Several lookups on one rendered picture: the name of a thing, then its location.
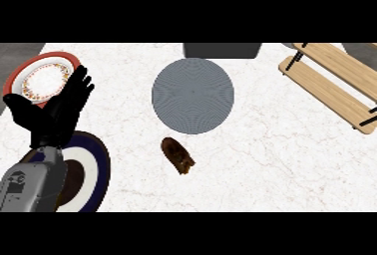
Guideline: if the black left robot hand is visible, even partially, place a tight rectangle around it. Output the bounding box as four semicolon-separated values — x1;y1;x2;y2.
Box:
2;64;97;149

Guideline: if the grey oval placemat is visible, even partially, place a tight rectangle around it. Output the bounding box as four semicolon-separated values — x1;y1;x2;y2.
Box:
151;57;236;135

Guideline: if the wooden tiered shelf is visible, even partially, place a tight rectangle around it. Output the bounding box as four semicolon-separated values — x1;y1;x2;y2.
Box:
277;42;377;135

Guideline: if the red rimmed patterned plate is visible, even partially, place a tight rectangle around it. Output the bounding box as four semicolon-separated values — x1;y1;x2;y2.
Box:
2;51;85;110

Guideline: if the navy rimmed white plate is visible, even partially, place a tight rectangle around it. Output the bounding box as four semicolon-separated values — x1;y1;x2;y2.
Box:
27;129;113;213

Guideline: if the brown sweet potato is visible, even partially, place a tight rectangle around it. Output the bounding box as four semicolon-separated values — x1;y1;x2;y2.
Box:
162;136;197;175

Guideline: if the dark grey appliance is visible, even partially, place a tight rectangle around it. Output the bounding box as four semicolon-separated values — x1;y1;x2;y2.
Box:
184;42;264;60

